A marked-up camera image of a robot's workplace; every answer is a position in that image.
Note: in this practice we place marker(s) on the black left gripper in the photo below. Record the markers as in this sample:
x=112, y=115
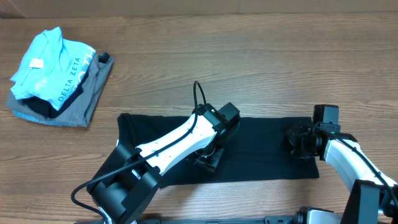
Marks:
x=211, y=160

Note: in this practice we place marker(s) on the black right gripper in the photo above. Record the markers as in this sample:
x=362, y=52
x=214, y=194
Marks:
x=291, y=140

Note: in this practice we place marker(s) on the black t-shirt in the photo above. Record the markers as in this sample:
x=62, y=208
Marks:
x=259, y=150

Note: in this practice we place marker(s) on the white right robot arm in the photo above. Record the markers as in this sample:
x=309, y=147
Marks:
x=371, y=191

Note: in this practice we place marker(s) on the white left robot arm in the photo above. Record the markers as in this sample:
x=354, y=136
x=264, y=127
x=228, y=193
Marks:
x=129, y=178

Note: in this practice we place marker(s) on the folded grey shirt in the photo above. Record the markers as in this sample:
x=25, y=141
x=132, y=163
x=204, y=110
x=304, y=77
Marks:
x=79, y=113

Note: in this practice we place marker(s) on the folded light blue shirt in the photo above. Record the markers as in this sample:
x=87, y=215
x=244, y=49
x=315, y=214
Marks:
x=52, y=68

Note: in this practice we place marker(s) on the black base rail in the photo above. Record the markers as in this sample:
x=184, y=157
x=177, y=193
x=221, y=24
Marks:
x=283, y=219

